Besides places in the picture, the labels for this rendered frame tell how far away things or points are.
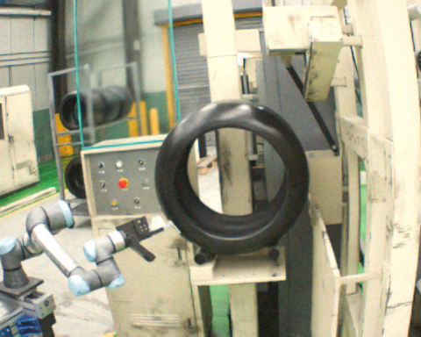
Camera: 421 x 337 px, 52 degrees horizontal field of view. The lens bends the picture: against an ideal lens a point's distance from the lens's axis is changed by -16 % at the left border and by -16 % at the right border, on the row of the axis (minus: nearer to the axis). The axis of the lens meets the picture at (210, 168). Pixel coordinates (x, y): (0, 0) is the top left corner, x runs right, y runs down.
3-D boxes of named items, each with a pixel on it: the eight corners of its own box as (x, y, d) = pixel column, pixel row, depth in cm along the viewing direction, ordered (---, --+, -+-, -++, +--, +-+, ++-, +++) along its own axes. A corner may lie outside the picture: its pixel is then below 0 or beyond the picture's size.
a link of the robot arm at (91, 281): (14, 207, 175) (79, 283, 149) (35, 201, 183) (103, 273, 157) (15, 230, 180) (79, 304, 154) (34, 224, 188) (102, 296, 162)
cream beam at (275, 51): (266, 57, 202) (262, 25, 200) (322, 55, 199) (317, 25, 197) (266, 50, 143) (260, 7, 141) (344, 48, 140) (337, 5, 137)
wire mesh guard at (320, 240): (310, 327, 228) (311, 198, 216) (314, 326, 228) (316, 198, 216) (321, 433, 141) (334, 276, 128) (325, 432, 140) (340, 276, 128)
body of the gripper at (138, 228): (146, 214, 177) (118, 225, 171) (156, 236, 176) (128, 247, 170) (139, 217, 183) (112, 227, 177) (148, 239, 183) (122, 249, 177)
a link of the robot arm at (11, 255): (-3, 265, 207) (-9, 240, 204) (17, 258, 216) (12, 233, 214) (6, 270, 199) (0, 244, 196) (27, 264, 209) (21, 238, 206)
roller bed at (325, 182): (308, 214, 227) (304, 151, 222) (337, 211, 226) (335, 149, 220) (310, 226, 208) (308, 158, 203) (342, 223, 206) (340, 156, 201)
